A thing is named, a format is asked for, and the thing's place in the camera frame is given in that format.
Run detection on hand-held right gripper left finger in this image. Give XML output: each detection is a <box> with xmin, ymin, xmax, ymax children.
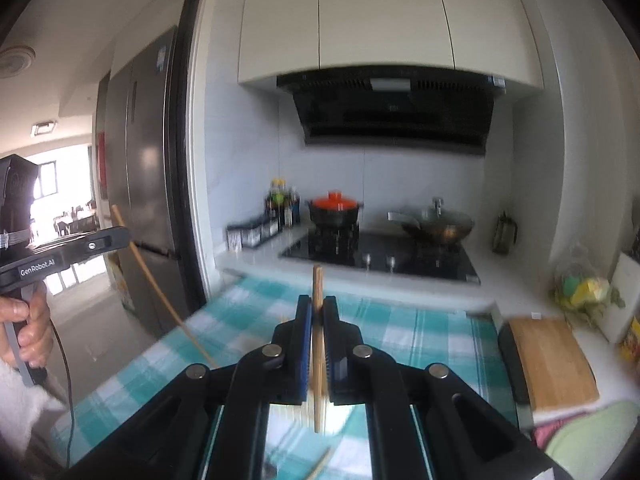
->
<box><xmin>65</xmin><ymin>294</ymin><xmax>315</xmax><ymax>480</ymax></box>

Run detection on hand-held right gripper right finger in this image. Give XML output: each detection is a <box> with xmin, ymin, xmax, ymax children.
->
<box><xmin>321</xmin><ymin>295</ymin><xmax>557</xmax><ymax>480</ymax></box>

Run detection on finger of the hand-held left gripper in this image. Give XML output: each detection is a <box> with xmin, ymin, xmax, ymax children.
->
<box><xmin>70</xmin><ymin>226</ymin><xmax>130</xmax><ymax>263</ymax></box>

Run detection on slender wooden chopstick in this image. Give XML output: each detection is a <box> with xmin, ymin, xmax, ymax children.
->
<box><xmin>300</xmin><ymin>446</ymin><xmax>334</xmax><ymax>480</ymax></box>
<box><xmin>310</xmin><ymin>264</ymin><xmax>326</xmax><ymax>434</ymax></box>
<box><xmin>110</xmin><ymin>204</ymin><xmax>217</xmax><ymax>369</ymax></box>

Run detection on person's left forearm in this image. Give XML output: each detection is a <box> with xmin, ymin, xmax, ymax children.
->
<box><xmin>0</xmin><ymin>359</ymin><xmax>67</xmax><ymax>463</ymax></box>

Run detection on person's left hand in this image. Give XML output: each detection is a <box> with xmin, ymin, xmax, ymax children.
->
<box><xmin>0</xmin><ymin>290</ymin><xmax>54</xmax><ymax>369</ymax></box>

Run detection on dining furniture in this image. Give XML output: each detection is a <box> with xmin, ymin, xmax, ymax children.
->
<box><xmin>52</xmin><ymin>199</ymin><xmax>99</xmax><ymax>237</ymax></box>

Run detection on cardboard box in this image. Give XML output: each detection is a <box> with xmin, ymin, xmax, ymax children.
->
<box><xmin>112</xmin><ymin>254</ymin><xmax>137</xmax><ymax>312</ymax></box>

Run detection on teal plaid tablecloth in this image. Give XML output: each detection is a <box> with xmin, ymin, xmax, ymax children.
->
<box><xmin>52</xmin><ymin>274</ymin><xmax>522</xmax><ymax>480</ymax></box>

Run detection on grey refrigerator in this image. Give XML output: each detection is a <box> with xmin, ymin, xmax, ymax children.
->
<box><xmin>94</xmin><ymin>24</ymin><xmax>194</xmax><ymax>342</ymax></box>

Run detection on spice jar rack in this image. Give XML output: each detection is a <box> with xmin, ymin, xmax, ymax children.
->
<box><xmin>242</xmin><ymin>212</ymin><xmax>281</xmax><ymax>246</ymax></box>

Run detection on black gas cooktop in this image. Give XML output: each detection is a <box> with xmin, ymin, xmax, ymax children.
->
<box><xmin>279</xmin><ymin>229</ymin><xmax>482</xmax><ymax>287</ymax></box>

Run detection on black pot with red lid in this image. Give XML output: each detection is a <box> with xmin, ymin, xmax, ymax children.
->
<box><xmin>305</xmin><ymin>190</ymin><xmax>365</xmax><ymax>229</ymax></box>

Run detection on dark sauce bottle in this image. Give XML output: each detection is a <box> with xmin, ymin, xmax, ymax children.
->
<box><xmin>285</xmin><ymin>185</ymin><xmax>302</xmax><ymax>226</ymax></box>

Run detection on wok with glass lid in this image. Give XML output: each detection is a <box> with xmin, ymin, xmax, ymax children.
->
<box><xmin>387</xmin><ymin>197</ymin><xmax>475</xmax><ymax>247</ymax></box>

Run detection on black flat appliance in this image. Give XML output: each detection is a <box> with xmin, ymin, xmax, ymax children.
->
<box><xmin>497</xmin><ymin>322</ymin><xmax>532</xmax><ymax>407</ymax></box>

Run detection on glass press jug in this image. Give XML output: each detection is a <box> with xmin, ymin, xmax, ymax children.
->
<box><xmin>492</xmin><ymin>212</ymin><xmax>519</xmax><ymax>255</ymax></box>

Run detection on wooden cutting board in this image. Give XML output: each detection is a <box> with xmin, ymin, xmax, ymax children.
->
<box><xmin>507</xmin><ymin>315</ymin><xmax>600</xmax><ymax>412</ymax></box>

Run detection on pink cloth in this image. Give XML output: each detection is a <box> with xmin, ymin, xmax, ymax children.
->
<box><xmin>532</xmin><ymin>412</ymin><xmax>592</xmax><ymax>452</ymax></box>

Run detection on black range hood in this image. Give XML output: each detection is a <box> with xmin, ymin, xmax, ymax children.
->
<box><xmin>276</xmin><ymin>64</ymin><xmax>509</xmax><ymax>157</ymax></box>

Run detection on plastic bag with yellow-green contents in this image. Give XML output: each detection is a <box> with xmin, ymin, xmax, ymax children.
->
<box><xmin>552</xmin><ymin>259</ymin><xmax>627</xmax><ymax>327</ymax></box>

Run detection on green cutting board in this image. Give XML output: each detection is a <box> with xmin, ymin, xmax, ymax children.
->
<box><xmin>544</xmin><ymin>399</ymin><xmax>640</xmax><ymax>480</ymax></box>

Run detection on white knife block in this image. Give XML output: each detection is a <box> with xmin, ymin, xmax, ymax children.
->
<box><xmin>597</xmin><ymin>252</ymin><xmax>640</xmax><ymax>344</ymax></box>

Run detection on yellow printed container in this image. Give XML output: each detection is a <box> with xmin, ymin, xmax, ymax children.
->
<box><xmin>619</xmin><ymin>314</ymin><xmax>640</xmax><ymax>362</ymax></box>

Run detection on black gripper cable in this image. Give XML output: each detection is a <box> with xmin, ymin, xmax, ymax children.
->
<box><xmin>49</xmin><ymin>324</ymin><xmax>77</xmax><ymax>472</ymax></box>

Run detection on black door frame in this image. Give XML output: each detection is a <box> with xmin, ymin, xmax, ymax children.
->
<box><xmin>164</xmin><ymin>0</ymin><xmax>222</xmax><ymax>312</ymax></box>

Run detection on white wall cabinets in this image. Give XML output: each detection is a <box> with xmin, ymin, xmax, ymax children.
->
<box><xmin>237</xmin><ymin>0</ymin><xmax>544</xmax><ymax>92</ymax></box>

